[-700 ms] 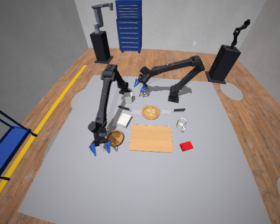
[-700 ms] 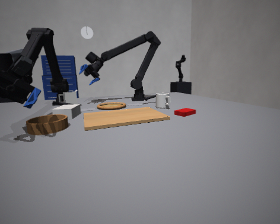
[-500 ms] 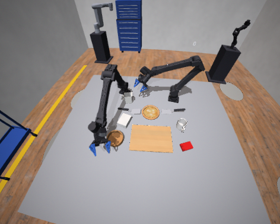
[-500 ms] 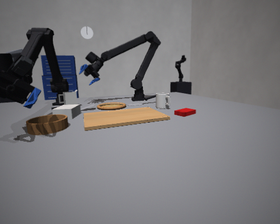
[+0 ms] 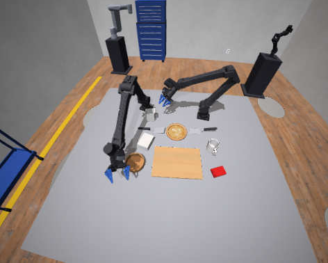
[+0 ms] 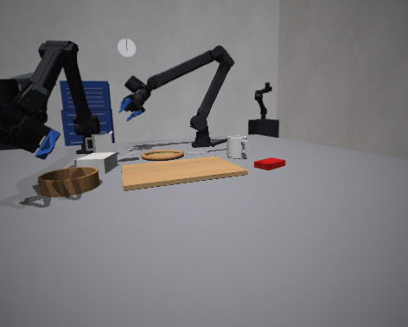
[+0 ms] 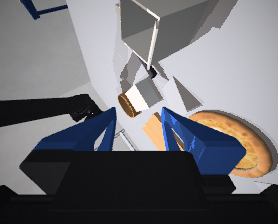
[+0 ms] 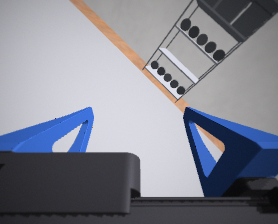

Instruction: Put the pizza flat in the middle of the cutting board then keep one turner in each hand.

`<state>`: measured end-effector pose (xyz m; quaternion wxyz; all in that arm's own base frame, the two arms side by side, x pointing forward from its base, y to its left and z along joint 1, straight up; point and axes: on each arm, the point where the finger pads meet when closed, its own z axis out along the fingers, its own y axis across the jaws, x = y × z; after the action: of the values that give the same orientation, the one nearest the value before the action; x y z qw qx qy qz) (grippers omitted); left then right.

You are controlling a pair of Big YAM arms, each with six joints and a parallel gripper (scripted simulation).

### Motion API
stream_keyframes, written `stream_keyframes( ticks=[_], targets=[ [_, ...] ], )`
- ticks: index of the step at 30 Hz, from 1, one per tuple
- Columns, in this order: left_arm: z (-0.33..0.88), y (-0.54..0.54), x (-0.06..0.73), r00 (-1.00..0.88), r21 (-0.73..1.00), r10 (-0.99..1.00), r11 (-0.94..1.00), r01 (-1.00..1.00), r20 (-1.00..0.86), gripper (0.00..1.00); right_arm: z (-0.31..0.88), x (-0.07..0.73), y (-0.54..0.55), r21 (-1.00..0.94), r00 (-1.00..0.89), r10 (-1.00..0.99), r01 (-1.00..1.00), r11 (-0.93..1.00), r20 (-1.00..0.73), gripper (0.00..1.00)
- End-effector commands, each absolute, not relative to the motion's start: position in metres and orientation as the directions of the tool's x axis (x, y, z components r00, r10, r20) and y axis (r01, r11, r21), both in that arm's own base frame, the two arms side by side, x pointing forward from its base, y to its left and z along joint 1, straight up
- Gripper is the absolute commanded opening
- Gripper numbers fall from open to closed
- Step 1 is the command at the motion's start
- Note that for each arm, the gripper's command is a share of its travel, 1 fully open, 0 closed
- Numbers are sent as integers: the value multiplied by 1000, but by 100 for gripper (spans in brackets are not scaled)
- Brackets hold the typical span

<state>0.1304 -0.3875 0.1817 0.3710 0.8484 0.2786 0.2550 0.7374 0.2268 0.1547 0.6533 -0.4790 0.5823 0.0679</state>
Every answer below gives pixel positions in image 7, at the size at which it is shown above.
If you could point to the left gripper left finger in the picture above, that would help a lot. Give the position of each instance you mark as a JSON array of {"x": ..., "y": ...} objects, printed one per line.
[{"x": 82, "y": 136}]

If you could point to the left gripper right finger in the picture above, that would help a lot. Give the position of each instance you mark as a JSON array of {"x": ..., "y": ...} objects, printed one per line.
[{"x": 215, "y": 152}]

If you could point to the pizza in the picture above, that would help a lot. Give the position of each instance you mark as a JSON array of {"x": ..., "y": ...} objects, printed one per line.
[{"x": 258, "y": 160}]

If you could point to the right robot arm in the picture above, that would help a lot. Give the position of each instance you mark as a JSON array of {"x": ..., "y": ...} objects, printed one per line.
[{"x": 20, "y": 111}]

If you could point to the light wood cutting board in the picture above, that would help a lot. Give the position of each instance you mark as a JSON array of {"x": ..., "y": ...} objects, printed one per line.
[{"x": 153, "y": 129}]

